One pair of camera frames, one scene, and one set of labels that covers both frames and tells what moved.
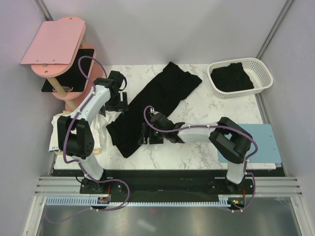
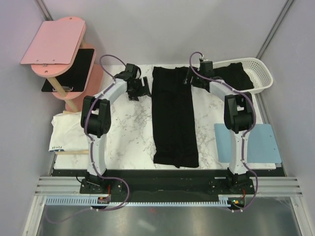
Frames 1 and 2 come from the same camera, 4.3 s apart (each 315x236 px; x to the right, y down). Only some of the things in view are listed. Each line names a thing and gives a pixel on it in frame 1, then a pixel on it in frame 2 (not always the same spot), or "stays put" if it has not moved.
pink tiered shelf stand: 49,46 stays put
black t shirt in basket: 230,78 stays put
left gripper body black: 114,103 to 138,91
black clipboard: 73,79 stays put
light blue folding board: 267,151 stays put
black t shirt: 126,131 to 174,142
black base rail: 166,183 stays put
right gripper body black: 155,136 to 196,81
